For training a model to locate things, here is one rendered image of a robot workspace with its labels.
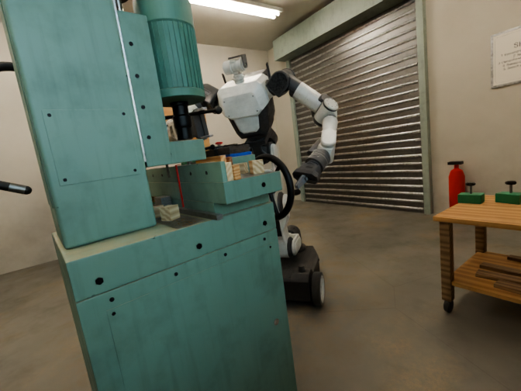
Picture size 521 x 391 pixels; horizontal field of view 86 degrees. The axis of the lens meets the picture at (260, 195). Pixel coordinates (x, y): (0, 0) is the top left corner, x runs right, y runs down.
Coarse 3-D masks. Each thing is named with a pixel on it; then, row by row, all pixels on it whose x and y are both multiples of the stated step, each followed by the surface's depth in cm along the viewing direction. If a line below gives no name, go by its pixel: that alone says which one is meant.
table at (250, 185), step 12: (240, 180) 77; (252, 180) 80; (264, 180) 83; (276, 180) 86; (156, 192) 114; (168, 192) 104; (192, 192) 89; (204, 192) 83; (216, 192) 77; (228, 192) 75; (240, 192) 77; (252, 192) 80; (264, 192) 83
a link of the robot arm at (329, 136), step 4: (324, 132) 125; (328, 132) 125; (332, 132) 124; (324, 136) 123; (328, 136) 123; (332, 136) 123; (324, 140) 121; (328, 140) 121; (332, 140) 121; (324, 144) 121; (328, 144) 120; (332, 144) 120
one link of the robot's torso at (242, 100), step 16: (224, 80) 160; (240, 80) 145; (256, 80) 141; (224, 96) 146; (240, 96) 143; (256, 96) 141; (272, 96) 148; (224, 112) 151; (240, 112) 148; (256, 112) 146; (272, 112) 161; (240, 128) 155; (256, 128) 153
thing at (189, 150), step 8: (176, 144) 89; (184, 144) 91; (192, 144) 93; (200, 144) 95; (176, 152) 89; (184, 152) 91; (192, 152) 93; (200, 152) 95; (176, 160) 90; (184, 160) 91; (192, 160) 93
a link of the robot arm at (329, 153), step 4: (316, 140) 129; (320, 140) 128; (316, 144) 126; (320, 144) 124; (312, 148) 125; (316, 148) 126; (320, 148) 123; (324, 148) 122; (328, 148) 121; (332, 148) 121; (308, 152) 126; (312, 152) 121; (320, 152) 119; (324, 152) 119; (328, 152) 122; (332, 152) 123; (328, 156) 120; (332, 156) 125; (328, 160) 120; (332, 160) 128
